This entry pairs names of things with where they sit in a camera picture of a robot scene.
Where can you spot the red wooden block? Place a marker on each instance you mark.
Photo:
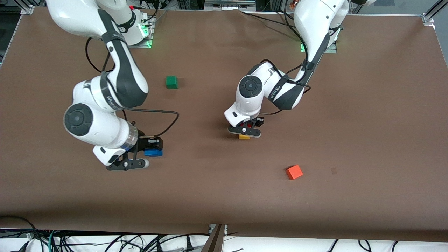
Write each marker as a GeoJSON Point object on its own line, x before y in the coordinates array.
{"type": "Point", "coordinates": [250, 125]}

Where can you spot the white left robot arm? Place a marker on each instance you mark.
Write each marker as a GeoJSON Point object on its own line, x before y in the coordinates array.
{"type": "Point", "coordinates": [315, 21]}

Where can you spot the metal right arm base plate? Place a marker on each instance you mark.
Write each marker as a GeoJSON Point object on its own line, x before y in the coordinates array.
{"type": "Point", "coordinates": [148, 43]}

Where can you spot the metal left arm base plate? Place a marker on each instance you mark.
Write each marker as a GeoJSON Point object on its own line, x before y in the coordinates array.
{"type": "Point", "coordinates": [331, 51]}

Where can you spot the green wooden block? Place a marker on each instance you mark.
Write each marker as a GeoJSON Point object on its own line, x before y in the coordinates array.
{"type": "Point", "coordinates": [171, 82]}

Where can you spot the metal bracket with post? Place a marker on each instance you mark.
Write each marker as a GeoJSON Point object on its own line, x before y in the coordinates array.
{"type": "Point", "coordinates": [217, 241]}

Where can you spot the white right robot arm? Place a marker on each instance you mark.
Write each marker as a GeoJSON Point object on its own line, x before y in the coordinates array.
{"type": "Point", "coordinates": [122, 77]}

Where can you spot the aluminium frame corner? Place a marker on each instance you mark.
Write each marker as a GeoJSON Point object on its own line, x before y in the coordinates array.
{"type": "Point", "coordinates": [28, 9]}
{"type": "Point", "coordinates": [428, 16]}

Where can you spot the yellow wooden block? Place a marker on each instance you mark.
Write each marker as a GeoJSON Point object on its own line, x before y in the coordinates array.
{"type": "Point", "coordinates": [244, 137]}

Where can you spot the brown table cover sheet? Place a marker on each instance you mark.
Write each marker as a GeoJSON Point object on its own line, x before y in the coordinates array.
{"type": "Point", "coordinates": [210, 196]}

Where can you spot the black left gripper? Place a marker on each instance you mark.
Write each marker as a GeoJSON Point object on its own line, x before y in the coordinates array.
{"type": "Point", "coordinates": [252, 123]}

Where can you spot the silver aluminium rail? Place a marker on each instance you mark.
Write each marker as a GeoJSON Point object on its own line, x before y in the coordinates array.
{"type": "Point", "coordinates": [229, 3]}

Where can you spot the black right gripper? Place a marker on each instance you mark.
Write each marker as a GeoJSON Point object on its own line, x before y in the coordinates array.
{"type": "Point", "coordinates": [143, 143]}

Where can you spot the orange wooden block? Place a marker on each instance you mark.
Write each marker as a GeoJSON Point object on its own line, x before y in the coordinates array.
{"type": "Point", "coordinates": [294, 172]}

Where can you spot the blue wooden block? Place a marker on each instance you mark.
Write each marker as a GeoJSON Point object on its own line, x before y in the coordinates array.
{"type": "Point", "coordinates": [152, 153]}

